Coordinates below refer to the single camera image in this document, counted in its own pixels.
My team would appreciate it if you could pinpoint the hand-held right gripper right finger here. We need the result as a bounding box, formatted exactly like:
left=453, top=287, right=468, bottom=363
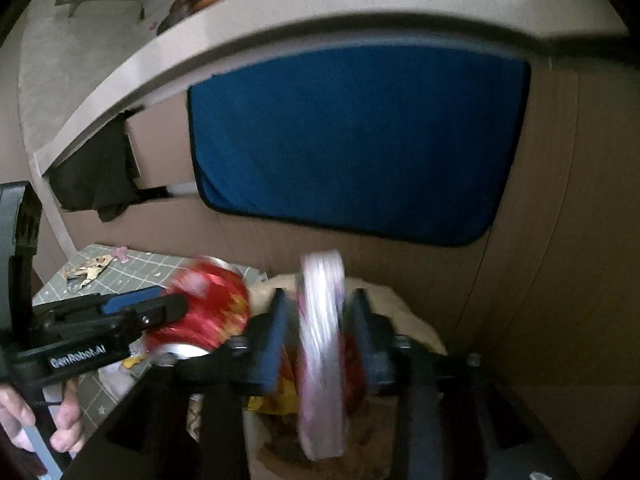
left=350, top=287, right=581, bottom=480

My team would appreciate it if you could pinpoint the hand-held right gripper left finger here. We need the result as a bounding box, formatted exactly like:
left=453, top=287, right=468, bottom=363
left=75, top=287, right=296, bottom=480

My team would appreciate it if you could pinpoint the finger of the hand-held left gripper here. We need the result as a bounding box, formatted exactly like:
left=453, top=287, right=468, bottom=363
left=101, top=293, right=189, bottom=336
left=32, top=287, right=168, bottom=323

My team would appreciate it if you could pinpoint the crushed red can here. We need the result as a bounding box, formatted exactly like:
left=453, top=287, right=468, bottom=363
left=142, top=255, right=252, bottom=361

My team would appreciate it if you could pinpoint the person's left hand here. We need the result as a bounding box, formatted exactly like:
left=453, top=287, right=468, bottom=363
left=0, top=380, right=87, bottom=453

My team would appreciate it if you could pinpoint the black cloth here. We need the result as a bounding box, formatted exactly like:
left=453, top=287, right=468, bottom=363
left=47, top=115, right=142, bottom=223

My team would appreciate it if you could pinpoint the blue towel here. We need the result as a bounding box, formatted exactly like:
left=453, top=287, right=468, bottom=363
left=187, top=52, right=532, bottom=248

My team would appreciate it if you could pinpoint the white kitchen counter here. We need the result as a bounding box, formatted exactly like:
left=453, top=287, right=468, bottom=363
left=32, top=0, right=631, bottom=176

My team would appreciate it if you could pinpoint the black wok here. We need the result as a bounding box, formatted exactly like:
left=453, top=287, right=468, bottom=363
left=156, top=0, right=261, bottom=36

